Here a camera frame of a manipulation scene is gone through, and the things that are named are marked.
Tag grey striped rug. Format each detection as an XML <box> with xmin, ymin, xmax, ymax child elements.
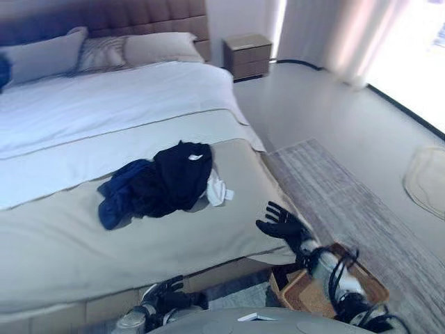
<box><xmin>264</xmin><ymin>138</ymin><xmax>445</xmax><ymax>321</ymax></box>

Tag large grey pillow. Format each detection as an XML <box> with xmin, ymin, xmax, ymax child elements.
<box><xmin>0</xmin><ymin>26</ymin><xmax>89</xmax><ymax>88</ymax></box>

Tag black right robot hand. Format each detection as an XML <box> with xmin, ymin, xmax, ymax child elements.
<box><xmin>255</xmin><ymin>200</ymin><xmax>313</xmax><ymax>256</ymax></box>

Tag cream round floor cushion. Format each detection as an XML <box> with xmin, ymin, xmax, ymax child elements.
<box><xmin>403</xmin><ymin>144</ymin><xmax>445</xmax><ymax>213</ymax></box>

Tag white garment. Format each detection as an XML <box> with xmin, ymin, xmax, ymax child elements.
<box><xmin>206</xmin><ymin>168</ymin><xmax>235</xmax><ymax>207</ymax></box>

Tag bed with beige cover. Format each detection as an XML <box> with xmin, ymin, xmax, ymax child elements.
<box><xmin>0</xmin><ymin>62</ymin><xmax>307</xmax><ymax>316</ymax></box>

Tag white curtain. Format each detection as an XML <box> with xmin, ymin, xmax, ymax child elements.
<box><xmin>276</xmin><ymin>0</ymin><xmax>445</xmax><ymax>88</ymax></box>

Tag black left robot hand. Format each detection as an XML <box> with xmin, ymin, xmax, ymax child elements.
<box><xmin>141</xmin><ymin>274</ymin><xmax>195</xmax><ymax>312</ymax></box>

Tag grey robot torso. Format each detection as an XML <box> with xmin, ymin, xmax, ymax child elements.
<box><xmin>145</xmin><ymin>305</ymin><xmax>362</xmax><ymax>334</ymax></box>

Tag brown tufted headboard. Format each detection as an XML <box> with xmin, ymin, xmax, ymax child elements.
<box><xmin>0</xmin><ymin>0</ymin><xmax>212</xmax><ymax>63</ymax></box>

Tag beige pillow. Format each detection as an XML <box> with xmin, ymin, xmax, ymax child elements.
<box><xmin>123</xmin><ymin>31</ymin><xmax>205</xmax><ymax>65</ymax></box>

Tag striped pillow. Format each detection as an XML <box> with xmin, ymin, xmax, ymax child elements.
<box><xmin>76</xmin><ymin>35</ymin><xmax>130</xmax><ymax>72</ymax></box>

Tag brown wooden nightstand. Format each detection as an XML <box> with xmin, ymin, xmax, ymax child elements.
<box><xmin>222</xmin><ymin>33</ymin><xmax>273</xmax><ymax>79</ymax></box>

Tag brown wicker basket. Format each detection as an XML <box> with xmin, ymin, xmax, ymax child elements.
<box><xmin>269</xmin><ymin>242</ymin><xmax>390</xmax><ymax>320</ymax></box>

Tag navy blue garment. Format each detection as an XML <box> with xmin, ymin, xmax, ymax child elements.
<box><xmin>97</xmin><ymin>158</ymin><xmax>158</xmax><ymax>231</ymax></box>

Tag black garment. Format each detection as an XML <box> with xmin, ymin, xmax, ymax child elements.
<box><xmin>127</xmin><ymin>139</ymin><xmax>213</xmax><ymax>219</ymax></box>

